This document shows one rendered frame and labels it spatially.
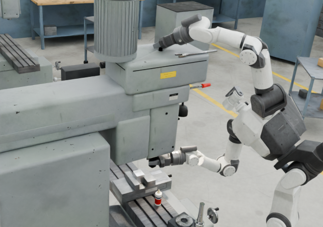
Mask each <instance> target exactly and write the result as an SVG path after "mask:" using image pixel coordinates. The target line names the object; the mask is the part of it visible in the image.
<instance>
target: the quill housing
mask: <svg viewBox="0 0 323 227"><path fill-rule="evenodd" d="M178 114H179V103H178V104H173V105H168V106H163V107H159V108H152V109H150V111H149V115H150V127H149V148H148V156H147V158H153V157H157V156H161V155H165V154H168V153H172V152H173V151H174V150H175V142H176V133H177V124H178Z"/></svg>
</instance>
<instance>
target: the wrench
mask: <svg viewBox="0 0 323 227"><path fill-rule="evenodd" d="M210 52H217V50H215V49H213V50H206V51H199V52H191V53H184V54H183V53H177V54H175V55H176V56H178V57H179V58H182V57H186V56H189V55H196V54H203V53H210Z"/></svg>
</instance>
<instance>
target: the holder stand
mask: <svg viewBox="0 0 323 227"><path fill-rule="evenodd" d="M194 224H195V219H193V218H192V217H191V216H189V215H188V214H187V213H186V212H182V213H181V214H179V215H177V216H175V217H174V218H172V219H170V220H168V224H167V227H194Z"/></svg>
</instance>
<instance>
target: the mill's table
mask: <svg viewBox="0 0 323 227"><path fill-rule="evenodd" d="M137 169H138V168H137V167H136V166H135V165H134V164H133V162H130V163H126V164H122V165H116V164H115V163H114V162H113V161H112V160H111V158H110V191H111V192H112V194H113V195H114V196H115V198H116V199H117V201H118V202H119V203H120V205H121V206H122V207H123V208H124V210H125V211H126V213H127V214H128V215H129V217H130V218H131V219H132V221H133V222H134V223H135V225H136V226H137V227H167V224H168V220H170V219H172V218H174V217H175V216H177V215H179V214H178V213H177V211H176V210H174V208H173V207H172V206H171V205H170V204H169V203H168V202H167V201H166V199H165V198H164V197H163V196H162V197H161V205H160V206H156V205H155V194H152V195H148V196H145V197H141V198H138V199H135V200H131V201H128V202H125V203H121V201H120V200H119V199H118V197H117V196H116V194H115V193H114V191H113V190H112V181H113V180H117V179H121V178H125V177H124V176H125V172H128V171H130V172H131V173H132V174H133V171H136V170H137Z"/></svg>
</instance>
